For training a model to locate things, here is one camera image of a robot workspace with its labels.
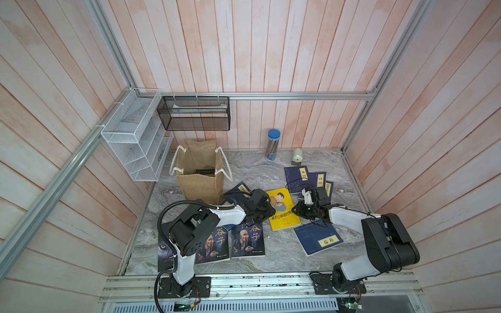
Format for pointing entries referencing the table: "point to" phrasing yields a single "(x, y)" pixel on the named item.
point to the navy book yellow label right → (329, 188)
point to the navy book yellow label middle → (318, 178)
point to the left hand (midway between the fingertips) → (274, 215)
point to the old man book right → (246, 240)
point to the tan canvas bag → (199, 167)
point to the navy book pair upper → (236, 193)
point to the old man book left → (216, 248)
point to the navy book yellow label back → (296, 178)
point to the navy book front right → (314, 238)
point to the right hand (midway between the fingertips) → (293, 208)
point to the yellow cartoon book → (283, 218)
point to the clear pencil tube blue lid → (273, 141)
